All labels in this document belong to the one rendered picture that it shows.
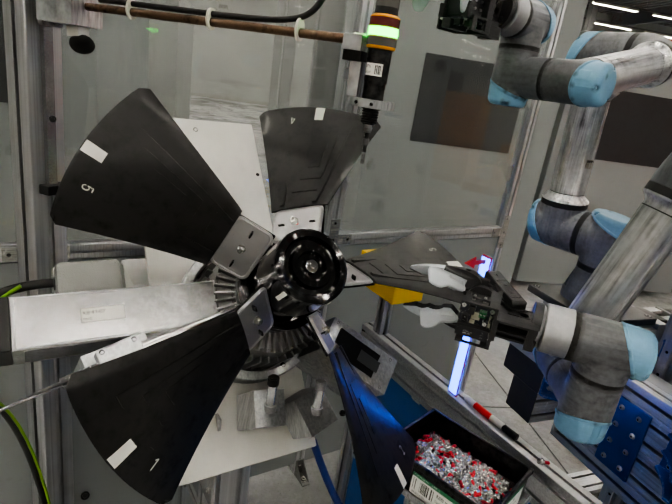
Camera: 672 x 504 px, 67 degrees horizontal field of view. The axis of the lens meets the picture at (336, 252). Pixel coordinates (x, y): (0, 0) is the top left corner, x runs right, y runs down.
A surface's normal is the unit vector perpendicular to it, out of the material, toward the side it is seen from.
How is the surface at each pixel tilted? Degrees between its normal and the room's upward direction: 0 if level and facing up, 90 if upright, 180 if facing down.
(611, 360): 90
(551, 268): 90
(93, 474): 90
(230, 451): 50
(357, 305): 90
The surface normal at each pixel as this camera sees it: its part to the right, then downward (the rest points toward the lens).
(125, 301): 0.49, -0.33
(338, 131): -0.04, -0.56
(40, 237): 0.90, 0.25
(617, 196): 0.15, 0.34
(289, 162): -0.25, -0.47
